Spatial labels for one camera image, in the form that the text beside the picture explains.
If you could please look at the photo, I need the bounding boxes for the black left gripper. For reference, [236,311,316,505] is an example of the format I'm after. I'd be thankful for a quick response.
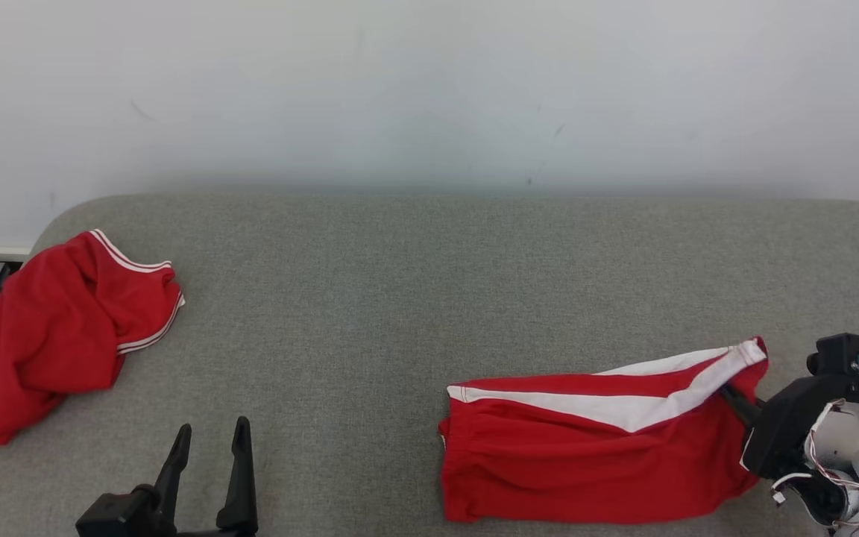
[75,415,259,537]

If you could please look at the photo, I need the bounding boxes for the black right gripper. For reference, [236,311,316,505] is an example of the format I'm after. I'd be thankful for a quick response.
[719,373,859,480]

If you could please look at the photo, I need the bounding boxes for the red Bulls basketball shorts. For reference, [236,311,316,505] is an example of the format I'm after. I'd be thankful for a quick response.
[437,336,770,524]

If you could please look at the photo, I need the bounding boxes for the red jersey with white trim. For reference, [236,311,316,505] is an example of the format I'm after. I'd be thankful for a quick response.
[0,228,186,447]

